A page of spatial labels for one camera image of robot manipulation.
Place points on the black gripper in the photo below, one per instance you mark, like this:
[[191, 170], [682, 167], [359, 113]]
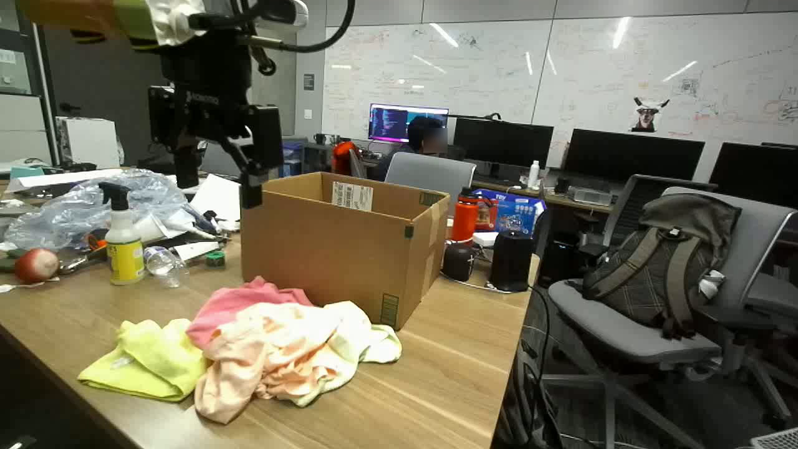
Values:
[[212, 88]]

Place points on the pink t-shirt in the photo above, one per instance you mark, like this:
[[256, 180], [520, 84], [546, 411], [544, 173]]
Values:
[[227, 303]]

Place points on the peach t-shirt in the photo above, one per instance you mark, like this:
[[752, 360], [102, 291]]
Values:
[[266, 357]]

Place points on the yellow-green towel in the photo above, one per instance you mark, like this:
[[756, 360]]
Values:
[[150, 362]]

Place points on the pale cream towel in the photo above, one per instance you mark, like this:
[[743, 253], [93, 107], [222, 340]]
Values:
[[374, 340]]

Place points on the white box appliance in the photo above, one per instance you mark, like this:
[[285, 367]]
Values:
[[91, 140]]

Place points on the brown cardboard box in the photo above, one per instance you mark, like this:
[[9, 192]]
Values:
[[333, 249]]

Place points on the small black box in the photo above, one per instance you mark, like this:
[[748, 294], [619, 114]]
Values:
[[458, 261]]

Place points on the black speaker box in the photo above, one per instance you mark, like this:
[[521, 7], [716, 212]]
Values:
[[511, 260]]

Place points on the white paper sheet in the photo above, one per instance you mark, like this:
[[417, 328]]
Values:
[[217, 200]]

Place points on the green tape roll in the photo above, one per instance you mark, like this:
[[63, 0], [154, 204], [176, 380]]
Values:
[[215, 258]]

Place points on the small clear plastic bottle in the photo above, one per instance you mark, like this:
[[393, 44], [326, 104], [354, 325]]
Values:
[[162, 265]]

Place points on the spray bottle with yellow label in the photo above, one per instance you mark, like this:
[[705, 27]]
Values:
[[125, 249]]

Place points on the red orange jacket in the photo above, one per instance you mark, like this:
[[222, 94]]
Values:
[[343, 154]]

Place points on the clear crumpled plastic bag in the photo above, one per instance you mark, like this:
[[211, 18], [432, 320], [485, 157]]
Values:
[[59, 215]]

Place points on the lit computer monitor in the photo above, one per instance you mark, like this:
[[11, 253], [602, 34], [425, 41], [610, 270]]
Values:
[[394, 125]]

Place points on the red apple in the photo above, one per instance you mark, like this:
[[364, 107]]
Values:
[[35, 265]]

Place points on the seated person in dark shirt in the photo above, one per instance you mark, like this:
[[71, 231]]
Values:
[[425, 138]]

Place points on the grey office chair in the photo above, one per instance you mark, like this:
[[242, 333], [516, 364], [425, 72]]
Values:
[[631, 333], [427, 173]]

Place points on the orange water bottle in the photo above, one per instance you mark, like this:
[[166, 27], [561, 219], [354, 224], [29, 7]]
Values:
[[465, 219]]

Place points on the black computer monitor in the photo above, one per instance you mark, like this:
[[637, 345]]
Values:
[[631, 153], [503, 140], [756, 170]]

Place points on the blue printed carton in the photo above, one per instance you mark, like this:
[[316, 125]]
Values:
[[509, 212]]

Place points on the small white bottle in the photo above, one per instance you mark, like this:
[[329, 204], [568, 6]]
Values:
[[534, 174]]

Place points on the llama plush toy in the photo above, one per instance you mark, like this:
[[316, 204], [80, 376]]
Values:
[[650, 114]]

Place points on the olive grey backpack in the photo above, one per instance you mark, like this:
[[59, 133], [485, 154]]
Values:
[[650, 274]]

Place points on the wall light switch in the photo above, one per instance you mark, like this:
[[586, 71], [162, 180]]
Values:
[[308, 81]]

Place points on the white wall whiteboard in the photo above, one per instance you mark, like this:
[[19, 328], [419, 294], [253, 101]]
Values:
[[499, 64]]

